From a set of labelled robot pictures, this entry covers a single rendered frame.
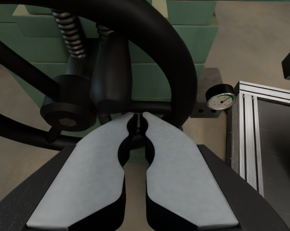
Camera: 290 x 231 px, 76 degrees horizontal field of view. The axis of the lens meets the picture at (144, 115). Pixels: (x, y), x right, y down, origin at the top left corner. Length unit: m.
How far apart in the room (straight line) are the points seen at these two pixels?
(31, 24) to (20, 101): 1.19
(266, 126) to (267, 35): 1.12
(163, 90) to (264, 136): 0.67
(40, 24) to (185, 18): 0.22
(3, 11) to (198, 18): 0.32
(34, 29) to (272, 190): 0.92
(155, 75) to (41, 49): 0.24
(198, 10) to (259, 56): 1.45
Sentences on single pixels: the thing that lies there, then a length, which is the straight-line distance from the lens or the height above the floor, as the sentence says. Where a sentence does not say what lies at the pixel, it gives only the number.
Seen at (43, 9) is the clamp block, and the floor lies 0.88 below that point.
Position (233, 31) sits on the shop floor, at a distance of 1.94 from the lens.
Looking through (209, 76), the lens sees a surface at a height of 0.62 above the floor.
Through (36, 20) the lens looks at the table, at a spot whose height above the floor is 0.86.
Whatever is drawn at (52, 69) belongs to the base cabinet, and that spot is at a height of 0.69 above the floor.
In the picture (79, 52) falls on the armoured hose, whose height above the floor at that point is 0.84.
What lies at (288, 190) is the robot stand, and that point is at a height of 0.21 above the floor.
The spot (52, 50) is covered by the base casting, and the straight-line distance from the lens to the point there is 0.43.
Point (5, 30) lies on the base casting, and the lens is 0.44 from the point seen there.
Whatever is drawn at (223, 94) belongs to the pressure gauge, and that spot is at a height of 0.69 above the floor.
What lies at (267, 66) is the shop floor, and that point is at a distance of 1.72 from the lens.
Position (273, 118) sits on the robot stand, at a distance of 1.12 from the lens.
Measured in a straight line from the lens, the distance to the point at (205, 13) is 0.36.
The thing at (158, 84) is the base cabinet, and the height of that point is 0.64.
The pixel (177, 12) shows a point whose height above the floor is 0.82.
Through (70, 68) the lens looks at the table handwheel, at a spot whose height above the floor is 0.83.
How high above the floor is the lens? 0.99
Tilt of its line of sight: 59 degrees down
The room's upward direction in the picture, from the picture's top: 2 degrees clockwise
